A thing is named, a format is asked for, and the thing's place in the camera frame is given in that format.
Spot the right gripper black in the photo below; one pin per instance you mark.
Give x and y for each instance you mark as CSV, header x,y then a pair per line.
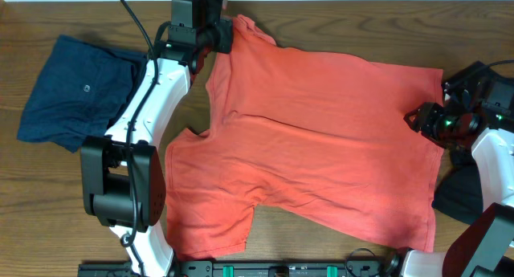
x,y
427,114

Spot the black folded garment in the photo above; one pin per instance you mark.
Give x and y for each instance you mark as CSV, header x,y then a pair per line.
x,y
466,156

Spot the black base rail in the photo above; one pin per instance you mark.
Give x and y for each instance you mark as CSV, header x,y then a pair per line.
x,y
354,267

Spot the orange t-shirt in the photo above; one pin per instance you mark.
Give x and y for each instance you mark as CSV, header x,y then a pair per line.
x,y
318,134

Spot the navy blue folded shorts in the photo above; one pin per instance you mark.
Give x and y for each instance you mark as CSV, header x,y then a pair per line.
x,y
81,91

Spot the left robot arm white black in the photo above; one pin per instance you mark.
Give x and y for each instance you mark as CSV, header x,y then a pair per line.
x,y
123,184

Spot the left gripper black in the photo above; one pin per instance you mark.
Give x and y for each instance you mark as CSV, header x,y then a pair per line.
x,y
221,31

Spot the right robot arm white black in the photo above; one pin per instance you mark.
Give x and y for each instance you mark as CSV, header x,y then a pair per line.
x,y
480,250

